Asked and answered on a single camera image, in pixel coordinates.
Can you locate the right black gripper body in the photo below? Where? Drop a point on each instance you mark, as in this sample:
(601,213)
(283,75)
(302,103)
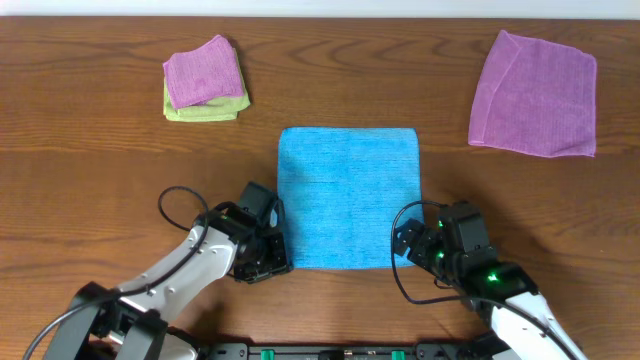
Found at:
(411,239)

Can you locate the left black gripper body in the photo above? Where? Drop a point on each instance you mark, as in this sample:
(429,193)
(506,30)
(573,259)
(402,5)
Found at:
(276,248)

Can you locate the blue microfiber cloth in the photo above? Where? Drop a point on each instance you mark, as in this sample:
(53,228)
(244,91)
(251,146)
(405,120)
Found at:
(342,189)

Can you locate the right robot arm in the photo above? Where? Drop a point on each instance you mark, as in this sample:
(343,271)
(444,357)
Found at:
(504,296)

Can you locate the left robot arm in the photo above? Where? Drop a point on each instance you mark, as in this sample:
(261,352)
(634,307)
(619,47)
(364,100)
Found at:
(133,320)

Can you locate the folded green cloth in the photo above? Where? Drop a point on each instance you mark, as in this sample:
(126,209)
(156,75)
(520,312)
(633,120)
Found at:
(219,109)

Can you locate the large purple cloth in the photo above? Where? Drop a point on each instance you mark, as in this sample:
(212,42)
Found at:
(535,97)

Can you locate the folded purple cloth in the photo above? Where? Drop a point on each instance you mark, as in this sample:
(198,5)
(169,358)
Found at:
(206,73)

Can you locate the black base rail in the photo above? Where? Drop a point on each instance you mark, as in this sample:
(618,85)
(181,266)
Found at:
(422,351)

